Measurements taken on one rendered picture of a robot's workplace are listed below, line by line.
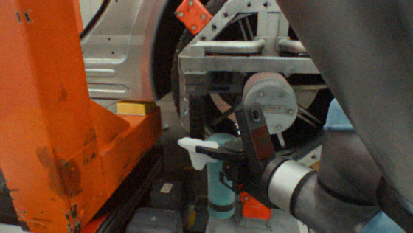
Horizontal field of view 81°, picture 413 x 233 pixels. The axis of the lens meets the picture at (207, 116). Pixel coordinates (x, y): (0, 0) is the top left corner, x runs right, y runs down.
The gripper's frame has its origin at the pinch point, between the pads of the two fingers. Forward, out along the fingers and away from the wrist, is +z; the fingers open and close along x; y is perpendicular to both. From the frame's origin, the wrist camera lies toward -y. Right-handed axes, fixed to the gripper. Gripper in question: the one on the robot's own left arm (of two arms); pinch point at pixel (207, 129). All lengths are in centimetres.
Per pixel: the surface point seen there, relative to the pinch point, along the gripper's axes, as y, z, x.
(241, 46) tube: -17.4, -0.8, 8.5
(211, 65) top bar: -13.3, 3.2, 3.5
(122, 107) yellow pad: 11, 65, 1
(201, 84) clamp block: -9.6, 2.3, 0.2
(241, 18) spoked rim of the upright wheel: -24.2, 18.8, 26.8
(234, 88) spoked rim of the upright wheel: -1.8, 21.1, 27.3
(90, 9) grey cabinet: -62, 536, 96
